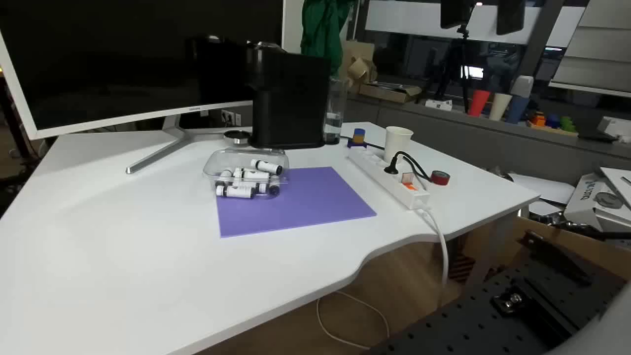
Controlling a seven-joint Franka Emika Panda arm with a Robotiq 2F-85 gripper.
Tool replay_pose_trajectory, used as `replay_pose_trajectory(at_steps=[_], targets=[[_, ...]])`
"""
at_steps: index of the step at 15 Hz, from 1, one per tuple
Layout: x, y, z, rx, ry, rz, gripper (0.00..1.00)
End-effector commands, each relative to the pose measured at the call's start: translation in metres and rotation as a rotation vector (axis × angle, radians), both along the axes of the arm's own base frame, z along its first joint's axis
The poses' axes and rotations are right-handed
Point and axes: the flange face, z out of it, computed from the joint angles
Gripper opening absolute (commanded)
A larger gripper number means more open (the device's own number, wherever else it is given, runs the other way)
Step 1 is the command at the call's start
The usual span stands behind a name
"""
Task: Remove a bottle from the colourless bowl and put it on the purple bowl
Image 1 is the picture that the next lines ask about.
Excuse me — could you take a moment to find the white cup on shelf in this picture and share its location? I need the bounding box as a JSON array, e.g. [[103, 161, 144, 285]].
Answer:
[[490, 94, 511, 123]]

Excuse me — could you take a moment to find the small white bottle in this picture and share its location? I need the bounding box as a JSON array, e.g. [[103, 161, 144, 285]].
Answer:
[[231, 168, 271, 184], [215, 186, 257, 200], [267, 180, 283, 198], [251, 161, 284, 176]]

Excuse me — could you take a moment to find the white power strip cord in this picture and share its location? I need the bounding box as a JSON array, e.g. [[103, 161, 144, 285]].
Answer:
[[417, 206, 452, 289]]

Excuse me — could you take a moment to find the black power cable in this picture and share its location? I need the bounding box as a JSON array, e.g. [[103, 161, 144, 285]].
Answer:
[[383, 151, 436, 184]]

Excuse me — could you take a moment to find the white framed computer monitor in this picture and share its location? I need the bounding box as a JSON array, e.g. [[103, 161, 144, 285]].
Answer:
[[0, 0, 286, 176]]

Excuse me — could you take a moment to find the green hanging cloth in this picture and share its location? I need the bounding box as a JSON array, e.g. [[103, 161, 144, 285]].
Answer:
[[300, 0, 355, 76]]

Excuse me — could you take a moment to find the small white bottle front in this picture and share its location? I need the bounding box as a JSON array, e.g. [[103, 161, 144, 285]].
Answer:
[[215, 186, 257, 200]]

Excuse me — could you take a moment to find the clear plastic bowl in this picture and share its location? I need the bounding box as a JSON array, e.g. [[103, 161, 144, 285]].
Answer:
[[204, 149, 290, 200]]

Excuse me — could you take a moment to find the small white bottle middle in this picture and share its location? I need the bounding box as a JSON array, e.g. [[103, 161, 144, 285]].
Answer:
[[231, 168, 271, 184]]

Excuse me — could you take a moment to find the small blue orange object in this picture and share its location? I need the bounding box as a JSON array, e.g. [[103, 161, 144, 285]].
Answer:
[[352, 129, 365, 147]]

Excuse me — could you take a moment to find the white power strip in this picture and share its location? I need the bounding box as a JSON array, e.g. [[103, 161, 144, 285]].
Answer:
[[350, 157, 430, 210]]

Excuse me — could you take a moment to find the red cup on shelf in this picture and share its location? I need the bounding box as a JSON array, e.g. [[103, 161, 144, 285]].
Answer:
[[468, 90, 492, 119]]

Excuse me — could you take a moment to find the blue cup on shelf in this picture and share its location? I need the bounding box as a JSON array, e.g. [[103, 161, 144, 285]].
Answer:
[[507, 95, 531, 123]]

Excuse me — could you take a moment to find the small white bottle top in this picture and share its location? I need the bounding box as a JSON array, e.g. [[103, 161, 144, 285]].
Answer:
[[251, 161, 284, 176]]

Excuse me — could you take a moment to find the black perforated mounting board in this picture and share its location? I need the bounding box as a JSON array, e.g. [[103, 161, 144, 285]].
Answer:
[[367, 261, 626, 355]]

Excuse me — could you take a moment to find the white paper cup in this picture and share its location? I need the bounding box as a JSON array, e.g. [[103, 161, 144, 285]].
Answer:
[[385, 127, 413, 163]]

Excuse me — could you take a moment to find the clear water tank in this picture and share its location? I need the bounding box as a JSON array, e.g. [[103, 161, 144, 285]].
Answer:
[[324, 80, 346, 145]]

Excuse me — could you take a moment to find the purple mat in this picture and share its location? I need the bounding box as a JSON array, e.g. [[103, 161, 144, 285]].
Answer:
[[217, 168, 375, 237]]

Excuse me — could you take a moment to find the black coffee machine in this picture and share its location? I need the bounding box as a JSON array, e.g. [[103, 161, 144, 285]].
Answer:
[[247, 46, 330, 151]]

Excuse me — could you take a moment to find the small white bottle right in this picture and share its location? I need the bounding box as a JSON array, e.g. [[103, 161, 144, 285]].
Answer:
[[267, 180, 283, 198]]

